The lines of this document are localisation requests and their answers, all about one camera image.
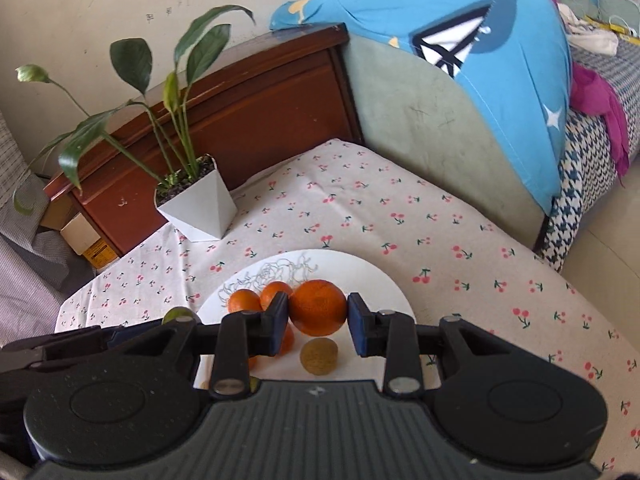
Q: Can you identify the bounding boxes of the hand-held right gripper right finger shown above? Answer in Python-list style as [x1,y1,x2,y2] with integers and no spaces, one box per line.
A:
[347,292,501,396]

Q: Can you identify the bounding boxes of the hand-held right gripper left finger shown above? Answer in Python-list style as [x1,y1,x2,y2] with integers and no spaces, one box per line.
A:
[140,294,292,400]

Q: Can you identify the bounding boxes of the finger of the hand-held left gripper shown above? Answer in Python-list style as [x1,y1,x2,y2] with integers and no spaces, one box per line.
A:
[0,324,171,376]

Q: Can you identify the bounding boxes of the white plate grey line print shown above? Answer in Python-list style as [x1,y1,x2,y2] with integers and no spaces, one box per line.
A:
[196,250,416,392]

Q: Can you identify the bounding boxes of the brown longan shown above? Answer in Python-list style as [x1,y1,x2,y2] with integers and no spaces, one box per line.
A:
[300,338,338,376]

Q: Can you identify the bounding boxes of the large green lime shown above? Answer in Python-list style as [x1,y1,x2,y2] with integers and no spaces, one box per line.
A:
[161,306,197,325]

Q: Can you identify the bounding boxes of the open cardboard box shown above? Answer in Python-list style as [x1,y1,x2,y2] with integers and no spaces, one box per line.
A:
[39,194,119,268]

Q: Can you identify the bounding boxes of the cherry print tablecloth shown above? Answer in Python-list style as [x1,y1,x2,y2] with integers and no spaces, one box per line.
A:
[55,139,640,480]

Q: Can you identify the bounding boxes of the grey checked cloth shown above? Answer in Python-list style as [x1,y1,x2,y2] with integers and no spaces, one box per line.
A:
[0,110,97,333]

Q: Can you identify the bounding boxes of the potted plant white angular pot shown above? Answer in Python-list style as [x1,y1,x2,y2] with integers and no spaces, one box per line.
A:
[12,5,256,243]

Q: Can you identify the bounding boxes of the pale green mattress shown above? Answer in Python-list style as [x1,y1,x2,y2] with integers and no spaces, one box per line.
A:
[341,35,552,252]

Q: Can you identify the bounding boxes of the brown wooden headboard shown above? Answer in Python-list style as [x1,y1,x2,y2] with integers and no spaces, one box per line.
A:
[44,24,364,257]

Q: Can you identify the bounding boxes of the blue printed quilt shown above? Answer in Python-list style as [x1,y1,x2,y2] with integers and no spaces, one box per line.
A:
[270,0,574,212]

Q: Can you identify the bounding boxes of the houndstooth blanket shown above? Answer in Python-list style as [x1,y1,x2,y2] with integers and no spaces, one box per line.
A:
[539,42,640,274]

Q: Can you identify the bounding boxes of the magenta cloth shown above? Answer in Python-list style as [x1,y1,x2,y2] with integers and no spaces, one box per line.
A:
[570,64,632,177]

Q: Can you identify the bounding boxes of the white crumpled cloth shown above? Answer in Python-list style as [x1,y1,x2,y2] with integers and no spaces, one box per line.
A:
[556,2,622,56]

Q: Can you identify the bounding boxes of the pale green cloth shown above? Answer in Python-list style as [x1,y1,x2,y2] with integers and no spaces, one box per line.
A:
[596,0,640,37]

